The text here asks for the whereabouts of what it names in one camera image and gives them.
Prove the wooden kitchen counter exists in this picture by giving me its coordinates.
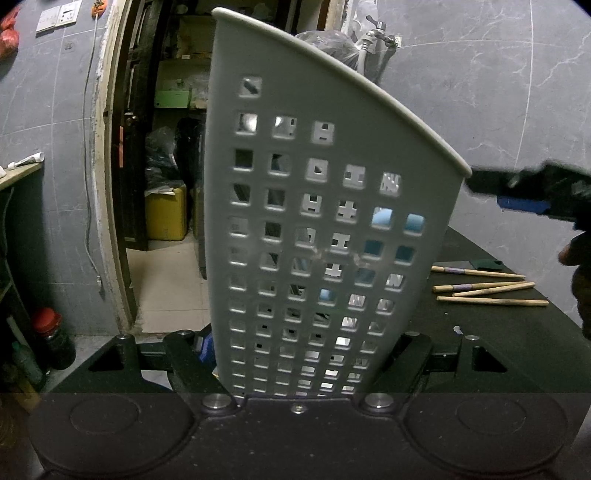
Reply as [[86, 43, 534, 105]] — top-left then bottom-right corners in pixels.
[[0, 161, 44, 190]]

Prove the grey translucent plastic bag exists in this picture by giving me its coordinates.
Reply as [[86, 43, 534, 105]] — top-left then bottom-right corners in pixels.
[[294, 29, 368, 77]]

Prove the red plastic bag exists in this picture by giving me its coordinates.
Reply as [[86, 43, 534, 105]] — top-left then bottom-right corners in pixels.
[[0, 7, 21, 58]]

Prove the white door frame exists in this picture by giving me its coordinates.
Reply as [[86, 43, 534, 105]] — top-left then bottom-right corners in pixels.
[[90, 0, 354, 334]]

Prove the thin hanging cable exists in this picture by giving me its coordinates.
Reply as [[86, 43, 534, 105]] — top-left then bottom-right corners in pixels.
[[82, 14, 103, 292]]

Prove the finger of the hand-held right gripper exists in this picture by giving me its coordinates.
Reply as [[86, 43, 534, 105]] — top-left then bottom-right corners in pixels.
[[465, 167, 552, 216]]

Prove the black plastic bag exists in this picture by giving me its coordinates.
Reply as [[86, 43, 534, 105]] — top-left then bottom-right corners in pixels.
[[145, 127, 178, 185]]

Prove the person's right hand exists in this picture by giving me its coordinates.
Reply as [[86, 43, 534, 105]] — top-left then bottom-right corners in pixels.
[[558, 231, 591, 278]]

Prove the white tube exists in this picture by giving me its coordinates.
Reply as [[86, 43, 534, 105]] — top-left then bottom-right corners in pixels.
[[7, 151, 45, 169]]

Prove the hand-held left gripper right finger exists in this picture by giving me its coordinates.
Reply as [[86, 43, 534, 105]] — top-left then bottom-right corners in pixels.
[[353, 330, 532, 411]]

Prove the red lidded jar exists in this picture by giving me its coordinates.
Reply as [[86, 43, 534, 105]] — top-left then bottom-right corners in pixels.
[[31, 308, 77, 371]]

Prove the wooden shelf unit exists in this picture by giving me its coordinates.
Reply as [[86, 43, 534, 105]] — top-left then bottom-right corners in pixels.
[[154, 0, 218, 112]]

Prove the white perforated utensil basket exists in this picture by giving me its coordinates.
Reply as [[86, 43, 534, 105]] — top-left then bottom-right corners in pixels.
[[203, 7, 472, 398]]

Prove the light blue handled utensil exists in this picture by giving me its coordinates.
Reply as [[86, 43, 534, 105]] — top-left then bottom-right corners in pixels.
[[321, 209, 426, 303]]

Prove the dark wooden door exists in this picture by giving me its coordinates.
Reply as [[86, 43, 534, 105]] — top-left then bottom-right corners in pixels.
[[113, 0, 153, 252]]

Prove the person's right forearm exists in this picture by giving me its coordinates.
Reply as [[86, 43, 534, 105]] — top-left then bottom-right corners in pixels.
[[570, 265, 591, 340]]

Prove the yellow jerry can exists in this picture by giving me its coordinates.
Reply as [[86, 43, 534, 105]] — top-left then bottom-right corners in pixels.
[[144, 184, 188, 241]]

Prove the white wall switch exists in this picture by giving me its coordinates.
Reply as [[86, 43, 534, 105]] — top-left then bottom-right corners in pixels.
[[36, 6, 63, 33]]

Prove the green bottle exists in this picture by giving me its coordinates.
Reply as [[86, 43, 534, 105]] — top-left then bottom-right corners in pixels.
[[10, 340, 44, 393]]

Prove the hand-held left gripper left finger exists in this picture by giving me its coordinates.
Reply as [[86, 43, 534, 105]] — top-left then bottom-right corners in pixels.
[[69, 330, 243, 411]]

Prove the green box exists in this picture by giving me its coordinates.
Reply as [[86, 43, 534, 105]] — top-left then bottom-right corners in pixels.
[[154, 90, 192, 109]]

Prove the metal wall faucet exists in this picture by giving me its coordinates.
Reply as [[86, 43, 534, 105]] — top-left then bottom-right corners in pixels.
[[358, 15, 399, 51]]

